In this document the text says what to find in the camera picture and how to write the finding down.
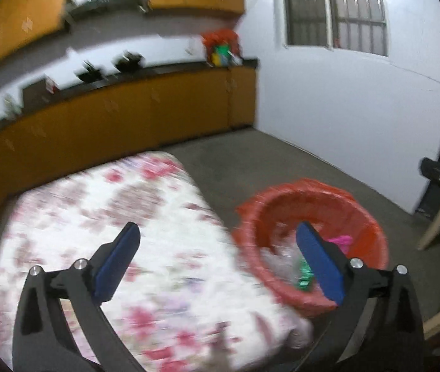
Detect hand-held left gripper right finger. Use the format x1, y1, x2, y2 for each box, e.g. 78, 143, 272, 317
295, 221, 426, 372

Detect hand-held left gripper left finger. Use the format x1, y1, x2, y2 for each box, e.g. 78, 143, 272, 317
12, 222, 145, 372

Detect green wrapper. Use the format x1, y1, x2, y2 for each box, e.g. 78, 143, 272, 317
295, 259, 317, 291

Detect clear plastic bag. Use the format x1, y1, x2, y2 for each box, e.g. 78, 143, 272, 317
258, 223, 323, 293

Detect red bin with red liner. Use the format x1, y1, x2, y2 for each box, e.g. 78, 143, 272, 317
231, 178, 390, 318

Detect pink wrapper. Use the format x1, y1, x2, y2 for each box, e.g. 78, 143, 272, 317
328, 234, 353, 253

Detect floral tablecloth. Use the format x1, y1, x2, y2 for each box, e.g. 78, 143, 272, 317
0, 151, 314, 372

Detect orange lower kitchen cabinets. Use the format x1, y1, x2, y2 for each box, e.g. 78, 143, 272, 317
0, 64, 259, 241

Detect dark cutting board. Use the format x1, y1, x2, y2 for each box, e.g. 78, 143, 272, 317
22, 78, 53, 110

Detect black wok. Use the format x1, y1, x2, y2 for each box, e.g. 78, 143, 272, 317
74, 60, 107, 83

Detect black kitchen countertop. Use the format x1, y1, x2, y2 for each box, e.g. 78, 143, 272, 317
0, 58, 259, 152

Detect black pot with lid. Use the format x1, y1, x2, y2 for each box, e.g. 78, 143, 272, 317
113, 52, 145, 73

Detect barred window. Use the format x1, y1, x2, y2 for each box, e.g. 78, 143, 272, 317
280, 0, 389, 58

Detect green bottle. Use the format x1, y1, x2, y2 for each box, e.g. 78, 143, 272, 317
216, 45, 233, 65

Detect red bag on counter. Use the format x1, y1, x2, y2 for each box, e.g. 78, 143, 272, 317
201, 29, 242, 66

